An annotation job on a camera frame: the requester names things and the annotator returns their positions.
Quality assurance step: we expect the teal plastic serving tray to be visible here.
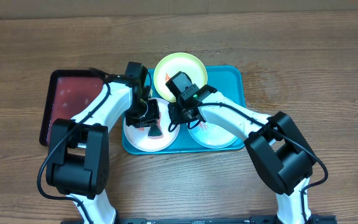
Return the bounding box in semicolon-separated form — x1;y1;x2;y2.
122;65;246;155

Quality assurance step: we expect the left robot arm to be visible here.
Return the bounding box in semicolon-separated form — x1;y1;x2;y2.
39;72;163;223

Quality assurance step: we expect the green and orange sponge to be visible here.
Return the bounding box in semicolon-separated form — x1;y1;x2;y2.
148;113;163;139

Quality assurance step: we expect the dark red rectangular tray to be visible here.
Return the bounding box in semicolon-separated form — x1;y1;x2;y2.
39;70;103;146

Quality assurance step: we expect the green-rimmed plate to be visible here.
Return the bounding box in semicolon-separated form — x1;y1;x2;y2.
153;52;208;102

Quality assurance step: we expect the white plate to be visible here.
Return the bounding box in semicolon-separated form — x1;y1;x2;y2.
123;98;180;152

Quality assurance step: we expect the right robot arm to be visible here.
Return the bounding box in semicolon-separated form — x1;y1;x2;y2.
169;85;316;223

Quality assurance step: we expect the light blue plate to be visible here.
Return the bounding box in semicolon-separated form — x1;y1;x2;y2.
187;120;238;149

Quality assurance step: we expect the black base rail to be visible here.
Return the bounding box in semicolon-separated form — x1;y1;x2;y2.
60;215;337;224

